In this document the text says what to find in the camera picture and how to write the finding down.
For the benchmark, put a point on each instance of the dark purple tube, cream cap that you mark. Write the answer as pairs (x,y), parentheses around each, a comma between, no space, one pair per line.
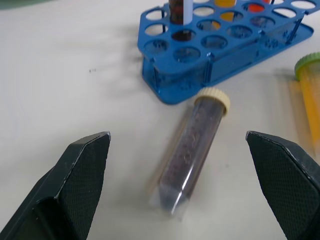
(192,152)

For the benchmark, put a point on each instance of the red-capped tube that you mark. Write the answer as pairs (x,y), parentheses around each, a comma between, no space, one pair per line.
(256,7)

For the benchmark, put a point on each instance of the yellow tube, green cap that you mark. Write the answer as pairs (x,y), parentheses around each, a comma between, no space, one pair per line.
(310,100)

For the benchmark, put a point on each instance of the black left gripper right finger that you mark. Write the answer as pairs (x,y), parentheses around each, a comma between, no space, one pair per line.
(287,185)

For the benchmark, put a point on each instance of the dark brown tube, white label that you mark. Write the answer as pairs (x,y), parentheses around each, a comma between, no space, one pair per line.
(180,15)

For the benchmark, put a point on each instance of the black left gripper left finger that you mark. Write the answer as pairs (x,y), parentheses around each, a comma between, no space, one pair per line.
(75,185)

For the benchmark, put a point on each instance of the yellow-capped tube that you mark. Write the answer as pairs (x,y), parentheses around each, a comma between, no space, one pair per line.
(226,10)

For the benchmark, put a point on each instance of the blue test tube rack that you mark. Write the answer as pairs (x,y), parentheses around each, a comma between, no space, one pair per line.
(225,47)

